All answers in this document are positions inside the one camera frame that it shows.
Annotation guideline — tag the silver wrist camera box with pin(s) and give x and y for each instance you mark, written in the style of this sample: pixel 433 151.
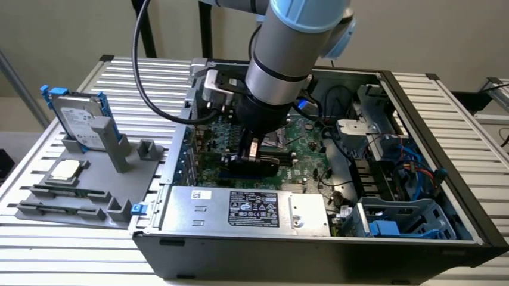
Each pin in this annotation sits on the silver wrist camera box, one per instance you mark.
pixel 217 86

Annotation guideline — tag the blue drive cage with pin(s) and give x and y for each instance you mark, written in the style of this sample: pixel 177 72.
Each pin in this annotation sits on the blue drive cage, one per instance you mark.
pixel 421 217

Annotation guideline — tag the black graphics card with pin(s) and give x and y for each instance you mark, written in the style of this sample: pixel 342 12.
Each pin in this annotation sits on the black graphics card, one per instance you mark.
pixel 254 169

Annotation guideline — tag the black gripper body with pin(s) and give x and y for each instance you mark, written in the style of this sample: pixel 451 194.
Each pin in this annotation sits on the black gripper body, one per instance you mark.
pixel 262 117

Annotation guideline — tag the silver power supply unit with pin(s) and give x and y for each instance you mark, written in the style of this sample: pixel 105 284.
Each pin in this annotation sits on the silver power supply unit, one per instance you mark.
pixel 222 211

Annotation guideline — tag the black stand post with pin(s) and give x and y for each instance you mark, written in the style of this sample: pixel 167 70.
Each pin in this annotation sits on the black stand post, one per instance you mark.
pixel 149 28
pixel 206 28

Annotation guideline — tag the silver CPU chip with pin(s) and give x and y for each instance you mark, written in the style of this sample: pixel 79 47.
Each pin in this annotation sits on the silver CPU chip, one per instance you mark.
pixel 68 170

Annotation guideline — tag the grey parts rack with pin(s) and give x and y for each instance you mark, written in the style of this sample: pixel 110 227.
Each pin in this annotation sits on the grey parts rack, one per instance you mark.
pixel 91 190

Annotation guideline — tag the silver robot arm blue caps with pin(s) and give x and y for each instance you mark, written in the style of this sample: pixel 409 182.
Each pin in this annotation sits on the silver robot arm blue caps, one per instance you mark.
pixel 278 44

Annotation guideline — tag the green motherboard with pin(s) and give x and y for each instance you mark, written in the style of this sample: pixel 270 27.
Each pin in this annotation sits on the green motherboard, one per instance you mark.
pixel 306 158

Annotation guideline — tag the hard disk in blue carrier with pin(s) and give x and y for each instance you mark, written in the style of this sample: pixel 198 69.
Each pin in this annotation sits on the hard disk in blue carrier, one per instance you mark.
pixel 78 122

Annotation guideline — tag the green RAM stick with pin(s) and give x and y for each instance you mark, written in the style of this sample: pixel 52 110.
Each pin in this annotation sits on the green RAM stick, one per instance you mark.
pixel 59 208

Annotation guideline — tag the silver metal drive bracket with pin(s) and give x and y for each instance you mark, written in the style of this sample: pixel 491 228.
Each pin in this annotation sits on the silver metal drive bracket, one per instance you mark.
pixel 356 128

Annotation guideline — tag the blue case latch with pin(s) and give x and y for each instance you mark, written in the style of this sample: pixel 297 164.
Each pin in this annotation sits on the blue case latch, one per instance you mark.
pixel 138 209

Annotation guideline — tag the black RAM slots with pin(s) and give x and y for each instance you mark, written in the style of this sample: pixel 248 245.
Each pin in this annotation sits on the black RAM slots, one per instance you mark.
pixel 284 158

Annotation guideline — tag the black open PC case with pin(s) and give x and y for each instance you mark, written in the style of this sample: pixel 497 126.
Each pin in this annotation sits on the black open PC case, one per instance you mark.
pixel 302 256

